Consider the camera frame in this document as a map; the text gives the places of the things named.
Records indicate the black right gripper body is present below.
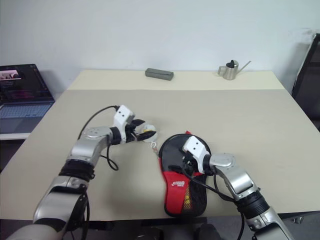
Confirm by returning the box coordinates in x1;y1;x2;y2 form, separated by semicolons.
180;149;201;176

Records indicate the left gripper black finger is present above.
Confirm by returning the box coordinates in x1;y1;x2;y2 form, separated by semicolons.
131;119;147;129
136;130;158;144

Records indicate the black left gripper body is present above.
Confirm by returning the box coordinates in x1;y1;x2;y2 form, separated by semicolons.
124;119;141;144

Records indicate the white plush duck keychain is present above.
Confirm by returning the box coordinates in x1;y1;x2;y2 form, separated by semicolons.
142;124;161;160

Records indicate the black and red paddle case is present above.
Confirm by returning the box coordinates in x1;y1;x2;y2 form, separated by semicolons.
158;129;214;216

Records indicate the grey rectangular box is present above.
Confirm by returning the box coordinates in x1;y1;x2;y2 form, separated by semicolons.
144;67;175;82

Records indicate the small metal watering can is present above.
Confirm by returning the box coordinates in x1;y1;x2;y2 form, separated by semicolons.
217;59;252;81

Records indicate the open blue laptop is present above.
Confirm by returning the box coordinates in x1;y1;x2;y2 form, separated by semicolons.
0;63;56;135

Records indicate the white side desk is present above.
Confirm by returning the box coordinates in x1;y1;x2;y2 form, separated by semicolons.
0;131;32;141

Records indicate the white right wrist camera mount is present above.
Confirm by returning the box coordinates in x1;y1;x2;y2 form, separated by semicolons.
181;135;212;174

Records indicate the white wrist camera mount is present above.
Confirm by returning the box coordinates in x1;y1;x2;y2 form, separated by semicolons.
113;104;136;145
181;135;212;174

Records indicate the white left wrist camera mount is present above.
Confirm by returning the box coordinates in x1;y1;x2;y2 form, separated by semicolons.
113;104;136;145

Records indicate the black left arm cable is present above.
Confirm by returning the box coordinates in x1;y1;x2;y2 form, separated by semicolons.
77;104;120;172

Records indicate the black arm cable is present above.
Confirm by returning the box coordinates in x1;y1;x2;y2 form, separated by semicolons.
178;159;247;240
77;104;120;172

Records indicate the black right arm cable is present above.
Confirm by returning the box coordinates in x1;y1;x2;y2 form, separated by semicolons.
178;159;247;240

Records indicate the black table frame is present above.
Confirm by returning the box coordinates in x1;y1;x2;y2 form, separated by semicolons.
87;215;305;230

